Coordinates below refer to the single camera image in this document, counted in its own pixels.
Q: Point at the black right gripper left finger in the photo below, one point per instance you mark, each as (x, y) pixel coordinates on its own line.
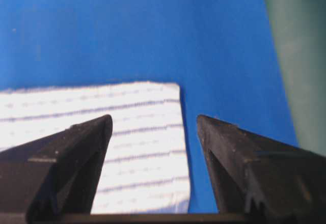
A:
(55, 175)

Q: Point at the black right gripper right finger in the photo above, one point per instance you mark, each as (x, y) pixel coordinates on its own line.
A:
(267, 180)

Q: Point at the white blue striped towel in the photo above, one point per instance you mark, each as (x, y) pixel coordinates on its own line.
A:
(145, 169)

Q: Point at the blue table mat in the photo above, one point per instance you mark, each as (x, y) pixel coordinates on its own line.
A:
(220, 52)

